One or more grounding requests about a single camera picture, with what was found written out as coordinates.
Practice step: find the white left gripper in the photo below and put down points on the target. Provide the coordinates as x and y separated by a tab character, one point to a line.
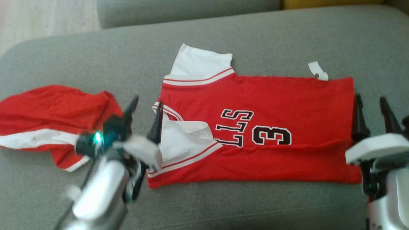
143	151

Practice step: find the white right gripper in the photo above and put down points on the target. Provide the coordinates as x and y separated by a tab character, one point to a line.
377	147

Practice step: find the red basketball jersey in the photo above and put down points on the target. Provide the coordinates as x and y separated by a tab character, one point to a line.
287	159

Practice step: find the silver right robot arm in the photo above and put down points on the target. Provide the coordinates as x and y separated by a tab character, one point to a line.
393	198

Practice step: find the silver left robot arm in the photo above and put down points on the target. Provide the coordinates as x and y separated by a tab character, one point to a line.
102	188

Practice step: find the white paper hang tag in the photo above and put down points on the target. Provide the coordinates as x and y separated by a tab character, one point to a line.
316	68

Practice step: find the red shorts with white stripe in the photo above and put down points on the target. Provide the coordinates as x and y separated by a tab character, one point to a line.
41	108

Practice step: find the yellow sofa cushion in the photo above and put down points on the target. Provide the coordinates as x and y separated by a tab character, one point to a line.
332	3

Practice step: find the grey sofa seat cushion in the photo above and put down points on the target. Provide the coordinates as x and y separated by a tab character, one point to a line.
255	38

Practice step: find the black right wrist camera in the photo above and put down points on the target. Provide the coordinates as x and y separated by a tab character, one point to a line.
405	126

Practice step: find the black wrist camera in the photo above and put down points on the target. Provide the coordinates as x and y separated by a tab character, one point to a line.
405	126
110	134

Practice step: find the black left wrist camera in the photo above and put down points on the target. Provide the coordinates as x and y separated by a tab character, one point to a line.
110	134

